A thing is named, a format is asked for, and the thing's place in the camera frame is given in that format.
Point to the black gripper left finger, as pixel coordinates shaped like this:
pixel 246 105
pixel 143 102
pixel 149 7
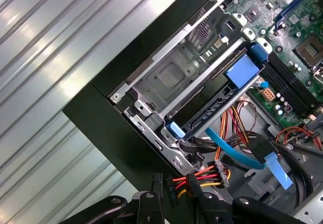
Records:
pixel 151 209

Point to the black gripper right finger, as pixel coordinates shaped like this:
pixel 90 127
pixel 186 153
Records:
pixel 212 209

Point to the hard disk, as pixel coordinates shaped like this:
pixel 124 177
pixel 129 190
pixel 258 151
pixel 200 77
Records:
pixel 239 70

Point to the metal disk bay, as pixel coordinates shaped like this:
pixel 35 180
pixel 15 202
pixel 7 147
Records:
pixel 171 77

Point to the black open PC case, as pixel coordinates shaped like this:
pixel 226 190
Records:
pixel 113 123

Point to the pink motherboard connector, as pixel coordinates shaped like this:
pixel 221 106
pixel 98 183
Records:
pixel 268 94

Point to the black RAM slot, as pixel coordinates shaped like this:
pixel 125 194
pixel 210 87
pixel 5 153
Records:
pixel 292 83
pixel 295 79
pixel 286 90
pixel 289 86

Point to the CPU socket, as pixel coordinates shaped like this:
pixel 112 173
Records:
pixel 310 48

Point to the green motherboard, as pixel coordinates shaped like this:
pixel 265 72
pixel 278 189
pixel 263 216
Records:
pixel 285 19

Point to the blue expansion slot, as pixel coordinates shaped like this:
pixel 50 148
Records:
pixel 290 8

